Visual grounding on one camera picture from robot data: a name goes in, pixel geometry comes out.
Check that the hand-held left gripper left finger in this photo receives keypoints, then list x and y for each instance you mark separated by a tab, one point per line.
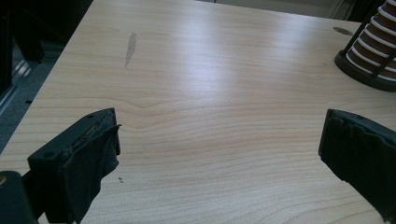
77	161

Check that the aluminium frame rail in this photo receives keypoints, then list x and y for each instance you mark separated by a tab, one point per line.
14	79

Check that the stack of brown paper cups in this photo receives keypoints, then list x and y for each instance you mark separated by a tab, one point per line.
373	40

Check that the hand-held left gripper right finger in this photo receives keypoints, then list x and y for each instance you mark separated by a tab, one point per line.
361	152

